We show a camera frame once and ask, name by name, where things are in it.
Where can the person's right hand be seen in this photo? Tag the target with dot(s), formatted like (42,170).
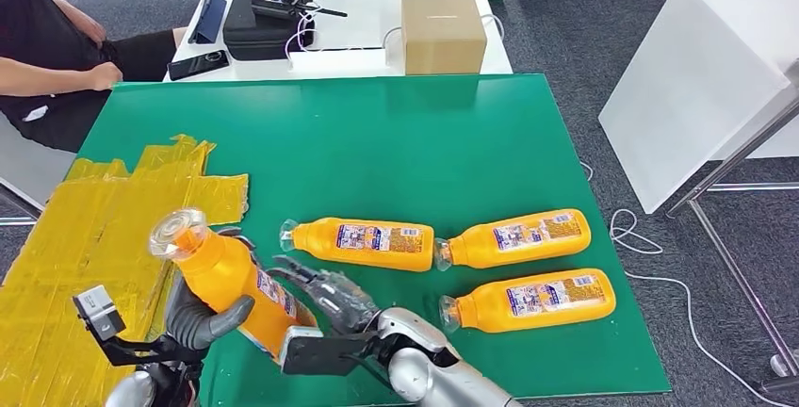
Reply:
(106,76)

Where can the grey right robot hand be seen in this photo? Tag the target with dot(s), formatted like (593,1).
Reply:
(337,301)

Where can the person's left hand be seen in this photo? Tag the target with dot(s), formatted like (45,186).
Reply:
(98,33)

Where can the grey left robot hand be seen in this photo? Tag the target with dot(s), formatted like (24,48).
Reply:
(187,317)

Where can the orange detergent bottle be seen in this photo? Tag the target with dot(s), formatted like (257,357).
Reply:
(474,251)
(212,267)
(481,314)
(318,242)

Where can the person's left forearm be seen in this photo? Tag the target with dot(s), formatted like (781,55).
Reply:
(72,14)

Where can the person's right forearm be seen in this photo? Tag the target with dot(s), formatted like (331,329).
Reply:
(44,76)

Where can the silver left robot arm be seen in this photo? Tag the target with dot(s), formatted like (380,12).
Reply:
(128,392)

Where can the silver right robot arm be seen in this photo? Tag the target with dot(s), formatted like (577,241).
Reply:
(424,367)

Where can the person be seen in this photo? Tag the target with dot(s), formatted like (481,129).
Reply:
(31,17)

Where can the black smartphone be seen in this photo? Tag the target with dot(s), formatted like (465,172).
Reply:
(198,65)

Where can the dark tablet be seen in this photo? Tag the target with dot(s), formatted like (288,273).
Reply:
(211,20)

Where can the yellow tape sheet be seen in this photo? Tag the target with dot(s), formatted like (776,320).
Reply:
(62,236)

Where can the green table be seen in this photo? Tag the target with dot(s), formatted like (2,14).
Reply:
(374,154)

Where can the black carrying case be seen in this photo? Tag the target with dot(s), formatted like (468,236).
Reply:
(254,33)

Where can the cardboard box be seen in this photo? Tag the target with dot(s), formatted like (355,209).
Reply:
(442,36)

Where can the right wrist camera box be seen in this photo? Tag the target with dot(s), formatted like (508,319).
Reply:
(324,354)

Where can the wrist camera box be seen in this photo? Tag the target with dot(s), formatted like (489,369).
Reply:
(324,354)
(97,314)

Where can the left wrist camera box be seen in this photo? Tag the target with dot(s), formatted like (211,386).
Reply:
(97,314)

